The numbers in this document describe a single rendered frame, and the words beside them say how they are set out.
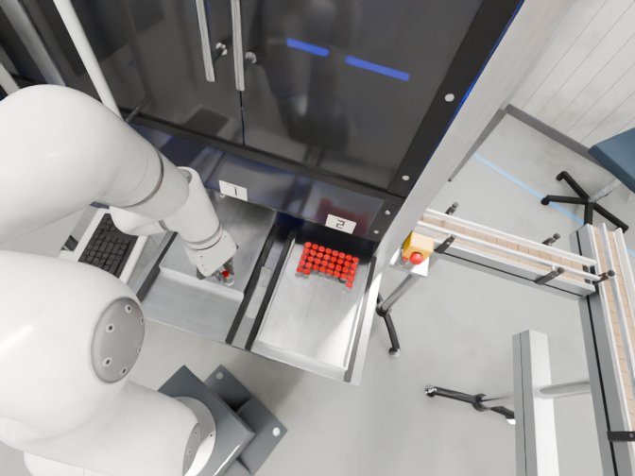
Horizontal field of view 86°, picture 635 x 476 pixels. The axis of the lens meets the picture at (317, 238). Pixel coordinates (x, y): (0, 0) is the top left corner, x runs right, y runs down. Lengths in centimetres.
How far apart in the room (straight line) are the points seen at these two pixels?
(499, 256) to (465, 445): 112
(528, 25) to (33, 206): 63
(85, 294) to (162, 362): 171
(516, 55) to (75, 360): 66
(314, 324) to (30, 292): 84
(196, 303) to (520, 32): 95
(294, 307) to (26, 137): 83
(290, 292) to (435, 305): 131
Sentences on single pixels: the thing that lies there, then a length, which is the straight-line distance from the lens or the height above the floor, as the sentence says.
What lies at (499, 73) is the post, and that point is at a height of 156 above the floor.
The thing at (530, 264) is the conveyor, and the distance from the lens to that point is 136.
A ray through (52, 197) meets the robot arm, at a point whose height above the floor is 162.
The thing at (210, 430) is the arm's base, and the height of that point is 87.
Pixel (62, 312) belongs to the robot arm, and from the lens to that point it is 25.
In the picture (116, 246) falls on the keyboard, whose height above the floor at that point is 83.
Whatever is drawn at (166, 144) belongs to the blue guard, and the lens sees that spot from 105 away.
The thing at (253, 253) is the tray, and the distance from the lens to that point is 110.
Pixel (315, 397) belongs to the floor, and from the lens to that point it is 188.
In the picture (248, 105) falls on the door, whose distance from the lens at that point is 83.
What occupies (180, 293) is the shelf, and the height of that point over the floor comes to 88.
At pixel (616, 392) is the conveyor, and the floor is 93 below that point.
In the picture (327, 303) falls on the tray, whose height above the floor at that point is 88.
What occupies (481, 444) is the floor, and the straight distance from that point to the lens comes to 215.
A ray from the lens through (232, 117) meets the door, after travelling 87.
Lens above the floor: 186
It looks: 59 degrees down
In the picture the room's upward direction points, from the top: 15 degrees clockwise
